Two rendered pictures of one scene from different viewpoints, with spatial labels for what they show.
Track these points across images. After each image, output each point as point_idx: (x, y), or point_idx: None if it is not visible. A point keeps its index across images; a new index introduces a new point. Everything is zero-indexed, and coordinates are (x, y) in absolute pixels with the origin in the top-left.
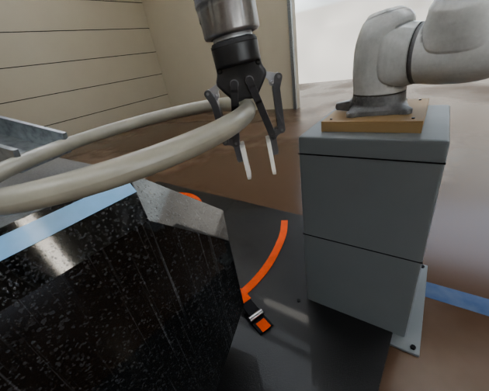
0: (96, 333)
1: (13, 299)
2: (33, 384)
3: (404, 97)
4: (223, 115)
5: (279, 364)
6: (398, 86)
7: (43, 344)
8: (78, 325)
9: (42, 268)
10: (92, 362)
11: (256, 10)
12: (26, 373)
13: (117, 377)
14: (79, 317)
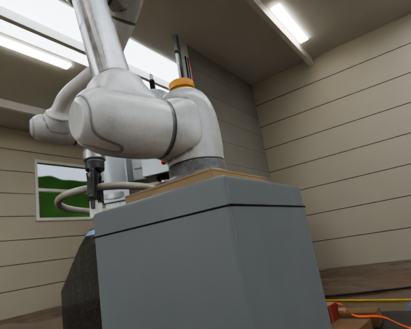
0: (94, 277)
1: (85, 244)
2: (81, 278)
3: (173, 172)
4: (102, 190)
5: None
6: (166, 162)
7: (85, 266)
8: (91, 267)
9: (93, 239)
10: (91, 289)
11: (87, 153)
12: (81, 272)
13: (94, 307)
14: (92, 264)
